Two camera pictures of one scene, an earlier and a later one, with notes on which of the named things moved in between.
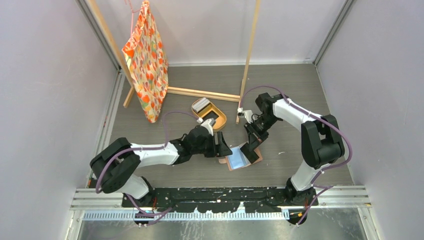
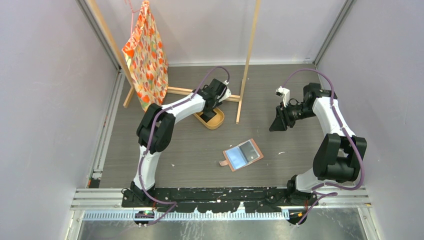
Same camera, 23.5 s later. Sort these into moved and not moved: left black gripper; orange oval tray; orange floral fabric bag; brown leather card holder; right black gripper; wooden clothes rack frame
Moved: left black gripper; right black gripper
Not moved: brown leather card holder; orange oval tray; wooden clothes rack frame; orange floral fabric bag
